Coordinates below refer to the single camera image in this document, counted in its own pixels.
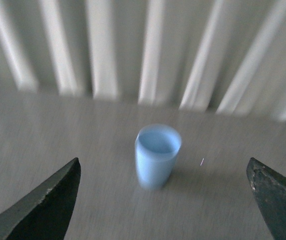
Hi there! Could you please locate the left gripper dark left finger camera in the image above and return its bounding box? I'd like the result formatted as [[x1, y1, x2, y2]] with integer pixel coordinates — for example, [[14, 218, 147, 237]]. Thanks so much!
[[0, 158, 81, 240]]

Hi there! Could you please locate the blue plastic cup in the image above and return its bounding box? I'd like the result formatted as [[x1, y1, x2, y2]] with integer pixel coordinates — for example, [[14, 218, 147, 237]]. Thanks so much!
[[135, 124, 182, 190]]

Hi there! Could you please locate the left gripper dark right finger camera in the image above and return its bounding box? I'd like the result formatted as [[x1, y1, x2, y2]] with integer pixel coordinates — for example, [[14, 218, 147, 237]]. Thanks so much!
[[246, 158, 286, 240]]

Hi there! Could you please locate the white pleated curtain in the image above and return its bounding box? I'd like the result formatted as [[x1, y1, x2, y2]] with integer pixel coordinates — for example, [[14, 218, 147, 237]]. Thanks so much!
[[0, 0, 286, 122]]

